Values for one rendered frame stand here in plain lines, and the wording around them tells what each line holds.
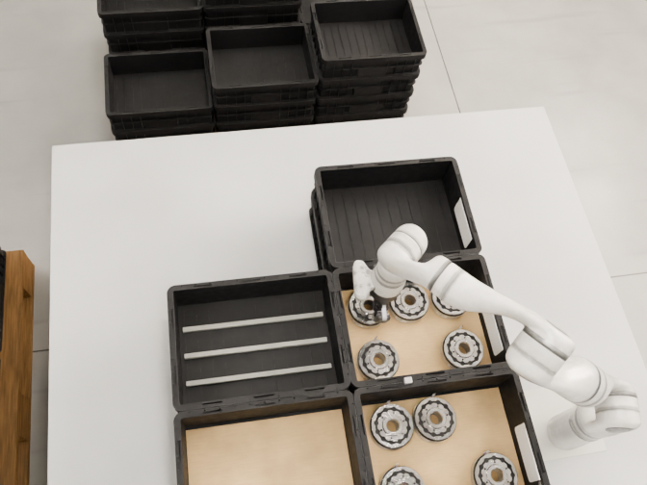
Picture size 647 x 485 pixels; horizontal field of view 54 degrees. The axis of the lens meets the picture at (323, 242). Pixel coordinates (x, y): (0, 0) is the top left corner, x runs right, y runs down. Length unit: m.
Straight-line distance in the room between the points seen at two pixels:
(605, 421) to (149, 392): 1.09
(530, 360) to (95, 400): 1.07
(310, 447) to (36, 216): 1.68
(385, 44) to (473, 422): 1.56
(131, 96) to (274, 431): 1.62
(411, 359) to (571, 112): 2.01
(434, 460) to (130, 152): 1.24
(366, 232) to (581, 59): 2.13
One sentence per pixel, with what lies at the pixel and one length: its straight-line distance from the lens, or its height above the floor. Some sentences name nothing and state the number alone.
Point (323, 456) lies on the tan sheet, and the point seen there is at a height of 0.83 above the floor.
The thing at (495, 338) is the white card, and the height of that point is 0.89.
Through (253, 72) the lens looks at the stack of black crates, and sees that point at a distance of 2.63.
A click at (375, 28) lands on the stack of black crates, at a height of 0.49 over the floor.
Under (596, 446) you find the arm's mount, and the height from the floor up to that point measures 0.71.
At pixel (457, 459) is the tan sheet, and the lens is 1.62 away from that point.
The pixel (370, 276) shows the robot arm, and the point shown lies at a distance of 1.39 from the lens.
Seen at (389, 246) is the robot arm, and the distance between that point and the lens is 1.23.
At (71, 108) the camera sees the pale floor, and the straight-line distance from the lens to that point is 3.09.
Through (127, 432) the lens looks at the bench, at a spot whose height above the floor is 0.70.
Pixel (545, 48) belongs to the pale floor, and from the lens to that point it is 3.60.
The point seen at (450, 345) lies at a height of 0.86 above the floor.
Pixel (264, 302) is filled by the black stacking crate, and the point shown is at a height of 0.83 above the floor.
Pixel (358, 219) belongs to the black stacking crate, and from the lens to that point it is 1.77.
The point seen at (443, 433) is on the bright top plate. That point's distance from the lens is 1.59.
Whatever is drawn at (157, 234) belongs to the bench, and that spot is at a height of 0.70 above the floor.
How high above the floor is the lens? 2.37
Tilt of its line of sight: 63 degrees down
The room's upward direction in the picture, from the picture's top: 12 degrees clockwise
